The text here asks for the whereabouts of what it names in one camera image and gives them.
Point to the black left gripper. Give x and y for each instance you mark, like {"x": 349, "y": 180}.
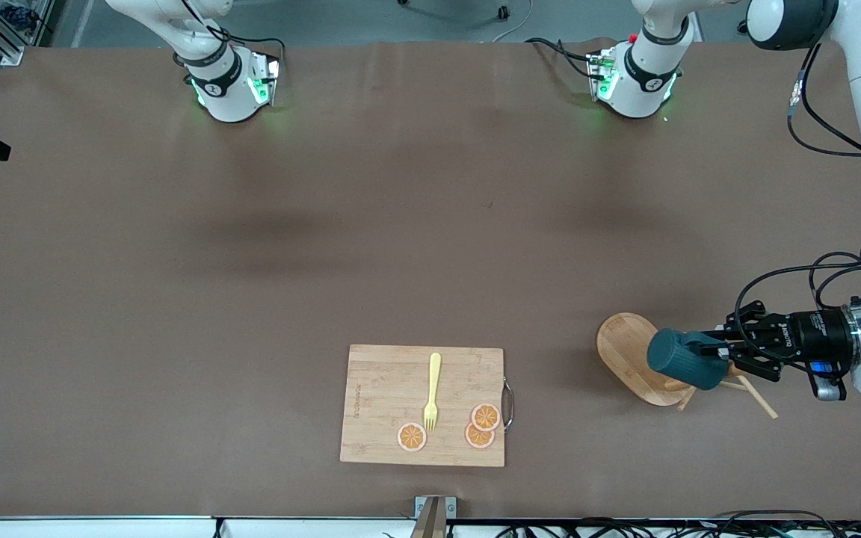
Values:
{"x": 812, "y": 334}

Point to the teal cup yellow inside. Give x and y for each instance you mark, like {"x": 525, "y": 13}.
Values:
{"x": 681, "y": 359}

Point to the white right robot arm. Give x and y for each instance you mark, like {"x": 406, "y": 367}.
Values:
{"x": 230, "y": 97}

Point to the wooden mug tree rack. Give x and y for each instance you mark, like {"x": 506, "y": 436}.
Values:
{"x": 625, "y": 347}

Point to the orange slice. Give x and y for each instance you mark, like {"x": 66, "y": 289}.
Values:
{"x": 486, "y": 416}
{"x": 477, "y": 439}
{"x": 412, "y": 437}

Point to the yellow plastic fork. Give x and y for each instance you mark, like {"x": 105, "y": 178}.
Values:
{"x": 434, "y": 373}

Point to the brown table cover sheet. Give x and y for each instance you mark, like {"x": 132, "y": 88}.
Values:
{"x": 400, "y": 224}

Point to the metal bracket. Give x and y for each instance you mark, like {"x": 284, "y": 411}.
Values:
{"x": 434, "y": 515}

